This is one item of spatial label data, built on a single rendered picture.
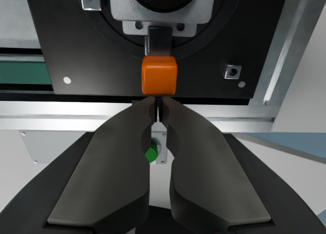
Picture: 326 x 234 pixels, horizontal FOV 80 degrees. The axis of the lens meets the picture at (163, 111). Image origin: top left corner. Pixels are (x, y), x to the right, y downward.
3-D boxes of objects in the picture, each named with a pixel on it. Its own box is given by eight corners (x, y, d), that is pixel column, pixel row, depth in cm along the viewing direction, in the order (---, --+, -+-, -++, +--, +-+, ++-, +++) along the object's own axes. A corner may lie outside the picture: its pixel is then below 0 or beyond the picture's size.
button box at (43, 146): (165, 140, 37) (166, 166, 31) (50, 139, 36) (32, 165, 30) (167, 108, 33) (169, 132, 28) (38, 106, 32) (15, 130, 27)
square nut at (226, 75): (235, 75, 22) (238, 79, 22) (221, 75, 22) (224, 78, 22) (239, 62, 22) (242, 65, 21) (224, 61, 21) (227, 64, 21)
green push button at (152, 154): (157, 155, 31) (157, 164, 30) (132, 154, 31) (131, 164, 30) (158, 135, 29) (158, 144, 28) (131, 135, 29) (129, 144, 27)
